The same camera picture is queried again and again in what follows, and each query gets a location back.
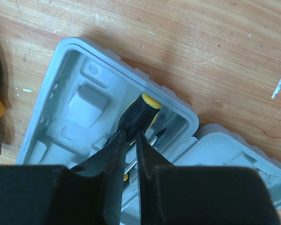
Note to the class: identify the black yellow slim screwdriver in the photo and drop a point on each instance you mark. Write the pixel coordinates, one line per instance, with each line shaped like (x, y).
(146, 150)

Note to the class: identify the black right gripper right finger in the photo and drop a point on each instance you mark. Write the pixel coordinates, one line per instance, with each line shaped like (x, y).
(148, 190)

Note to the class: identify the grey plastic tool case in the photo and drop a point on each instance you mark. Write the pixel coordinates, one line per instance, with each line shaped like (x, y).
(89, 94)

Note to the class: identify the black yellow thick screwdriver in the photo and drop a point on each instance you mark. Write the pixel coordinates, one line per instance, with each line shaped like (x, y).
(138, 116)

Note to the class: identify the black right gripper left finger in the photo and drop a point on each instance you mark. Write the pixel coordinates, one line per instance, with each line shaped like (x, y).
(101, 184)

